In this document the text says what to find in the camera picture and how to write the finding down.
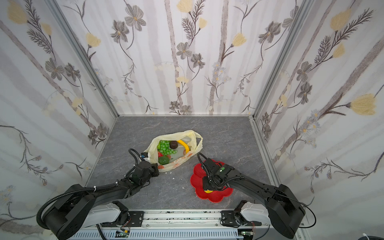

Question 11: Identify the green fake grapes bunch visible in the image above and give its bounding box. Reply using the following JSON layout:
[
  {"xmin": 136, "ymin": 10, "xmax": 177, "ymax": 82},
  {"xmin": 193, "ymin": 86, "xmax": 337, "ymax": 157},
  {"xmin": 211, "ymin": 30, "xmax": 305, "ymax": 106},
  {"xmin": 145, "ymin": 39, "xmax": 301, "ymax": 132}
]
[{"xmin": 157, "ymin": 140, "xmax": 178, "ymax": 156}]

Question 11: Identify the pale yellow plastic bag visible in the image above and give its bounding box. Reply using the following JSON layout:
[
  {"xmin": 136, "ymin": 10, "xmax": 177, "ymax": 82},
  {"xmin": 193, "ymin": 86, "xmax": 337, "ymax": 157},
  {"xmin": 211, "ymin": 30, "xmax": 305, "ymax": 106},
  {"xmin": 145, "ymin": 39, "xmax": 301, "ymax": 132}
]
[{"xmin": 141, "ymin": 130, "xmax": 203, "ymax": 173}]

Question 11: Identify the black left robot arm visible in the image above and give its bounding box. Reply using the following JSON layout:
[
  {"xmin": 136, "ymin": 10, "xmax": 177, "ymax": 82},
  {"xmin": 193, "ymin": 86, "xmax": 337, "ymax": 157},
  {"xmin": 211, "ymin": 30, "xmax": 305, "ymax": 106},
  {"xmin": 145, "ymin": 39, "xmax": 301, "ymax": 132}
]
[{"xmin": 36, "ymin": 161, "xmax": 159, "ymax": 240}]

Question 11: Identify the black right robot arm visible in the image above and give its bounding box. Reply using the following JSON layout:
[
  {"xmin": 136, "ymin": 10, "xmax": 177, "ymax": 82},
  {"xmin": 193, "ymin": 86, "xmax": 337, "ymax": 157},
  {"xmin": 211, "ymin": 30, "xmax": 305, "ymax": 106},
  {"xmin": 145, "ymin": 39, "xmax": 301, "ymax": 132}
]
[{"xmin": 198, "ymin": 154, "xmax": 306, "ymax": 239}]

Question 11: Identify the green fake vegetable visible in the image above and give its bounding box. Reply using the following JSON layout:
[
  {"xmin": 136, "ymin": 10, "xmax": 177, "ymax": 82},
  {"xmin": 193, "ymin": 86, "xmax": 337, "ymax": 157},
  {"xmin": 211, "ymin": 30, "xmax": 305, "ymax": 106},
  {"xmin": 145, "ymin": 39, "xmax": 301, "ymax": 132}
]
[{"xmin": 158, "ymin": 156, "xmax": 170, "ymax": 166}]

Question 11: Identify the dark brown fake fruit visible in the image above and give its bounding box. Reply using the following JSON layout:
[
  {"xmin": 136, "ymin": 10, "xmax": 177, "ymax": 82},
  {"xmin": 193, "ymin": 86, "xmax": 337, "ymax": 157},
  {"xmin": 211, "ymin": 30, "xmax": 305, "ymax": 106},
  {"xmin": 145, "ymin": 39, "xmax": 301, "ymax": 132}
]
[{"xmin": 169, "ymin": 141, "xmax": 179, "ymax": 150}]

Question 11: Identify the red flower-shaped bowl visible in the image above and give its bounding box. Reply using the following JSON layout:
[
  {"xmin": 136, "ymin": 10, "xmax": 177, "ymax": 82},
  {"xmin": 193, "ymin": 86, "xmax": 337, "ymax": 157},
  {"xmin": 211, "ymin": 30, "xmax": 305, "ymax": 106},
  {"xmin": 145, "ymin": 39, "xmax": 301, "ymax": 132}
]
[{"xmin": 190, "ymin": 164, "xmax": 234, "ymax": 203}]

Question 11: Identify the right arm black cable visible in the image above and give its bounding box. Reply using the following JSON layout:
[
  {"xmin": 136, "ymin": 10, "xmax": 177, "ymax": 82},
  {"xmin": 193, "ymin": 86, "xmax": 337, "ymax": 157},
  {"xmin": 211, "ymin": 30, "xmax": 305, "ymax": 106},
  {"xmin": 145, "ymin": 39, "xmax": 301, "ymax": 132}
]
[{"xmin": 278, "ymin": 191, "xmax": 317, "ymax": 229}]

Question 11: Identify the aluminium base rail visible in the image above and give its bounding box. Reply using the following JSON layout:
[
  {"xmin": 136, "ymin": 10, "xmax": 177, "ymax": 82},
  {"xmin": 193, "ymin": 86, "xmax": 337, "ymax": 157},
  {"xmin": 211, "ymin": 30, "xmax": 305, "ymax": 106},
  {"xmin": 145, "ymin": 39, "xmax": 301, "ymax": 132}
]
[{"xmin": 72, "ymin": 209, "xmax": 285, "ymax": 240}]

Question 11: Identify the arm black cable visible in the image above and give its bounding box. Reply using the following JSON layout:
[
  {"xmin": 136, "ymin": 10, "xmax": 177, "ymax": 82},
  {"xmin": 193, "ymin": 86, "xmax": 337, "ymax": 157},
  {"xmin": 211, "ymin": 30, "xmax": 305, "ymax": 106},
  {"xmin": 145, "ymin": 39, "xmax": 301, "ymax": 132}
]
[
  {"xmin": 35, "ymin": 182, "xmax": 118, "ymax": 230},
  {"xmin": 278, "ymin": 191, "xmax": 317, "ymax": 229}
]

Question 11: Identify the yellow fake banana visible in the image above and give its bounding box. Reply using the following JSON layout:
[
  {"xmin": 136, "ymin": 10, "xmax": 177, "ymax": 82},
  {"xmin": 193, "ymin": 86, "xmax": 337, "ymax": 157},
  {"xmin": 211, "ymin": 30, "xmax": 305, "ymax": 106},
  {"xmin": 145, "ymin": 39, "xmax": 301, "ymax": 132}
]
[{"xmin": 177, "ymin": 140, "xmax": 190, "ymax": 154}]

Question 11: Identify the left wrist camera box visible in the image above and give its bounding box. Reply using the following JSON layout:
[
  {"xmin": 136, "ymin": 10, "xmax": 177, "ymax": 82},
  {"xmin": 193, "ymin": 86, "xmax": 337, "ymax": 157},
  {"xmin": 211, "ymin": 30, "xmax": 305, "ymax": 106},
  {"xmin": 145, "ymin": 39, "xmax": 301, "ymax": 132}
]
[{"xmin": 140, "ymin": 152, "xmax": 149, "ymax": 160}]

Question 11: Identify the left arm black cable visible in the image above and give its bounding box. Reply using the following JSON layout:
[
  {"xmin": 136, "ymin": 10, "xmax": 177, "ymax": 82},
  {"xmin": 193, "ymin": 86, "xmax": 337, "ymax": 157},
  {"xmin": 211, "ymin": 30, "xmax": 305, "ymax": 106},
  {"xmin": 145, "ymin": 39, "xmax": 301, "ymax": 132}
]
[{"xmin": 35, "ymin": 182, "xmax": 118, "ymax": 230}]

